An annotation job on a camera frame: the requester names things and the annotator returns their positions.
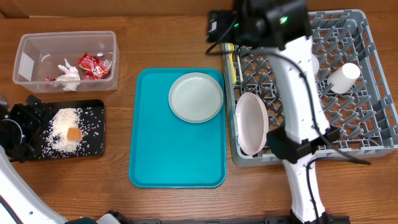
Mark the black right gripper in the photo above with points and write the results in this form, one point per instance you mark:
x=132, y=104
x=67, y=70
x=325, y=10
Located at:
x=220, y=25

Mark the clear plastic bin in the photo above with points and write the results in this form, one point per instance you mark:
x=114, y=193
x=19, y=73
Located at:
x=38, y=56

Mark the white plastic fork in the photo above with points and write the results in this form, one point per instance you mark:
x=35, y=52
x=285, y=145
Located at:
x=240, y=69

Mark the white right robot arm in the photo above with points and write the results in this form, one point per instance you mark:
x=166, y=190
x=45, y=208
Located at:
x=283, y=29

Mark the yellow plastic spoon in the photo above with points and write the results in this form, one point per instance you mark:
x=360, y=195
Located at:
x=231, y=64

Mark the black tray with rice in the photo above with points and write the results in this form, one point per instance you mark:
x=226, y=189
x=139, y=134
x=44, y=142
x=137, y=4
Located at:
x=87, y=115

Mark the white napkin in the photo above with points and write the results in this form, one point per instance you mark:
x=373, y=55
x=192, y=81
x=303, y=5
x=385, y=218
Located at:
x=70, y=78

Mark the grey plastic dishwasher rack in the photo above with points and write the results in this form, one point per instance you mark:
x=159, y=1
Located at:
x=365, y=115

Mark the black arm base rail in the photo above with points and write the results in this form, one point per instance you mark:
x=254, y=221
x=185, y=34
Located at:
x=267, y=220

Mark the grey round plate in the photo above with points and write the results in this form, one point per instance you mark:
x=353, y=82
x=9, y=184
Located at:
x=195, y=97

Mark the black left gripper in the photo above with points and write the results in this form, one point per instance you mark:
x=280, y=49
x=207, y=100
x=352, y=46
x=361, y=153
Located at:
x=18, y=111

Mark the orange food cube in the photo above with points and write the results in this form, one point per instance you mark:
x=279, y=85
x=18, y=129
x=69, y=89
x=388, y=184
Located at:
x=74, y=134

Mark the teal serving tray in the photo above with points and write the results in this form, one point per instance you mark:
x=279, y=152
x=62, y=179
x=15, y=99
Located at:
x=166, y=151

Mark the small red candy wrapper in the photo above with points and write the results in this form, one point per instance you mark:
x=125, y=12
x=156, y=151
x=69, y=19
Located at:
x=51, y=79

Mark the pink round plate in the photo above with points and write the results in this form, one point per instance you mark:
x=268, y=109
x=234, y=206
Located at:
x=252, y=122

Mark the grey bowl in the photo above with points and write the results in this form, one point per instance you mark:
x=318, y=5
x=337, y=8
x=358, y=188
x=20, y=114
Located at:
x=315, y=64

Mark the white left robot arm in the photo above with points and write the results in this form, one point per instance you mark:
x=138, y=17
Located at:
x=19, y=203

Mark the white plastic cup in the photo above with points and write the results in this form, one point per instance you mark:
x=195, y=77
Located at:
x=344, y=78

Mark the red snack wrapper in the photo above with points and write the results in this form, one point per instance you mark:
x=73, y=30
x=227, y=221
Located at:
x=95, y=68

